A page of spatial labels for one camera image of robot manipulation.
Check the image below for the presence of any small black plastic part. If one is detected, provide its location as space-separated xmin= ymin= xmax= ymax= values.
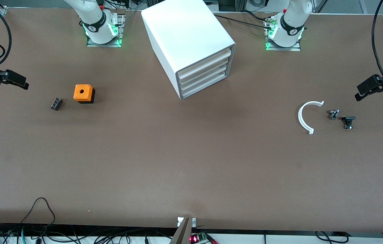
xmin=342 ymin=116 xmax=356 ymax=130

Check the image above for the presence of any tangled cable bundle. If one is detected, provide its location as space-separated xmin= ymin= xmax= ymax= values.
xmin=0 ymin=222 xmax=178 ymax=244

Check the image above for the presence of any black cable on table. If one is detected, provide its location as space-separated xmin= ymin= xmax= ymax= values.
xmin=213 ymin=13 xmax=273 ymax=27

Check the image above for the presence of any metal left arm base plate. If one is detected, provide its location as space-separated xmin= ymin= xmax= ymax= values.
xmin=265 ymin=19 xmax=301 ymax=51

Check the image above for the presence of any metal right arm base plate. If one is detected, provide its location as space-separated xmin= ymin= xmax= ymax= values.
xmin=86 ymin=14 xmax=125 ymax=47

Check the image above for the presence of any circuit board with red light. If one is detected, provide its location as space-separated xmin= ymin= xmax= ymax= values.
xmin=190 ymin=231 xmax=218 ymax=244

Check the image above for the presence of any black looped cable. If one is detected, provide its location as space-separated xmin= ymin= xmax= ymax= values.
xmin=20 ymin=198 xmax=56 ymax=234

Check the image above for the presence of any white curved plastic arc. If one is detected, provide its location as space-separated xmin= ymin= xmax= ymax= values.
xmin=298 ymin=101 xmax=324 ymax=135

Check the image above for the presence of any orange box with hole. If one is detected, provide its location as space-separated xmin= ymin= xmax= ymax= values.
xmin=73 ymin=84 xmax=95 ymax=104

